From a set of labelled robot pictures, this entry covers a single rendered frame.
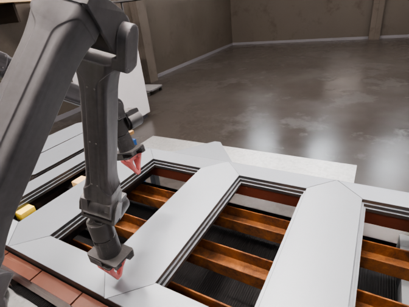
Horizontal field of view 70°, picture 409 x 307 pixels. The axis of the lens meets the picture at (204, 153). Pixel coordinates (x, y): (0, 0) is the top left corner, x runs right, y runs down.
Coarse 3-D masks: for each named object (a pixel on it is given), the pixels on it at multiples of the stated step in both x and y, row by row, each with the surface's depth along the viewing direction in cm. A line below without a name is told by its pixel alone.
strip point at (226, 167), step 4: (216, 164) 128; (220, 164) 127; (224, 164) 127; (228, 164) 127; (204, 168) 126; (208, 168) 126; (212, 168) 125; (216, 168) 125; (220, 168) 124; (224, 168) 124; (228, 168) 124; (232, 168) 123; (228, 172) 121; (232, 172) 120; (236, 172) 120
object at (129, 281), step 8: (128, 272) 80; (112, 280) 78; (120, 280) 77; (128, 280) 77; (136, 280) 77; (144, 280) 77; (112, 288) 75; (120, 288) 75; (128, 288) 75; (136, 288) 75
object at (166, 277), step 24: (72, 168) 140; (144, 168) 134; (168, 168) 135; (192, 168) 129; (288, 192) 109; (216, 216) 101; (360, 216) 92; (408, 216) 91; (192, 240) 90; (360, 240) 85; (264, 288) 72
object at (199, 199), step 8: (176, 192) 112; (184, 192) 111; (192, 192) 110; (200, 192) 110; (176, 200) 107; (184, 200) 106; (192, 200) 106; (200, 200) 105; (208, 200) 105; (216, 200) 104; (208, 208) 101
